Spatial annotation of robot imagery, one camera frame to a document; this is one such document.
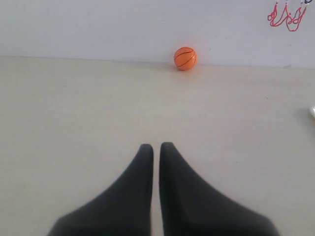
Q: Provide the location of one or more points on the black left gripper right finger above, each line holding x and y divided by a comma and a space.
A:
192, 207

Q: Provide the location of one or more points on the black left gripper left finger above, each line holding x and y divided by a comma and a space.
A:
124, 209

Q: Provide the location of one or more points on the small orange basketball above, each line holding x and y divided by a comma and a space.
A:
185, 58

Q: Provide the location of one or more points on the red mini basketball hoop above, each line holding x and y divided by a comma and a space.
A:
281, 15

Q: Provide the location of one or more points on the white rectangular tray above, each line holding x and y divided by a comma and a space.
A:
312, 111

